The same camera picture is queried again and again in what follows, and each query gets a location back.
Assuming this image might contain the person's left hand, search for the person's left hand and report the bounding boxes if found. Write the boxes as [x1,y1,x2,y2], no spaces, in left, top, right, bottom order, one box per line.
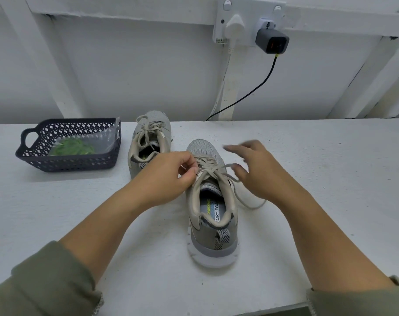
[129,151,199,210]

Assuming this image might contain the person's right hand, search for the person's right hand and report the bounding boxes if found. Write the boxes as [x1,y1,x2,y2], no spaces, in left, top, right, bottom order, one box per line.
[223,139,294,205]

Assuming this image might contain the beige shoelace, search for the beige shoelace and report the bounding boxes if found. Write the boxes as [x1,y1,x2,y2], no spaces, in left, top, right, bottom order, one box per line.
[130,115,168,157]
[180,158,267,211]

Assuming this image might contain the gray sneaker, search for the gray sneaker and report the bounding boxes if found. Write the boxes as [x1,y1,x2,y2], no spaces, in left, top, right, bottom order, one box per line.
[127,110,173,180]
[185,139,240,269]

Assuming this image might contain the green shoelace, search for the green shoelace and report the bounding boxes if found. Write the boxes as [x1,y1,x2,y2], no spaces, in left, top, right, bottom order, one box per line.
[50,137,96,157]

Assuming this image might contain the person's right forearm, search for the person's right forearm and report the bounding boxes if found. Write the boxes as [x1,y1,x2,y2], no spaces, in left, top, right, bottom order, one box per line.
[272,183,399,316]

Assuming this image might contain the person's left forearm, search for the person's left forearm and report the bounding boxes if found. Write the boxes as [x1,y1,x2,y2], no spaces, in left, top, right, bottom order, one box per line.
[0,183,156,316]

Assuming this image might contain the clear plastic bag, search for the clear plastic bag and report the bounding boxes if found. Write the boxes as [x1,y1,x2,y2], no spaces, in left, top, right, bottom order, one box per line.
[50,125,120,157]

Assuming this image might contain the dark plastic lattice basket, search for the dark plastic lattice basket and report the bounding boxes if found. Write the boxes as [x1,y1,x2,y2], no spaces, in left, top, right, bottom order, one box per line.
[15,117,122,172]

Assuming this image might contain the gray charger adapter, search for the gray charger adapter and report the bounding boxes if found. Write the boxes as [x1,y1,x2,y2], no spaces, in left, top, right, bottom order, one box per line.
[255,26,290,55]

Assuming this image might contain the white plug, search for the white plug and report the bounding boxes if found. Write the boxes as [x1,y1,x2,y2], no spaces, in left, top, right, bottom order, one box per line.
[224,14,248,41]

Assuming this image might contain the black cable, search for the black cable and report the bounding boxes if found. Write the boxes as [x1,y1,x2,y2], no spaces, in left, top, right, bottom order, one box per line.
[206,54,279,122]

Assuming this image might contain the white cable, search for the white cable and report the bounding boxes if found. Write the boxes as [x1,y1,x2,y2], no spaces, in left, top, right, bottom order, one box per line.
[213,41,234,120]

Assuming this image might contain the white wall socket plate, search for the white wall socket plate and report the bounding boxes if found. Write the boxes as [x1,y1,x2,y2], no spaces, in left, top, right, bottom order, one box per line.
[213,0,286,45]

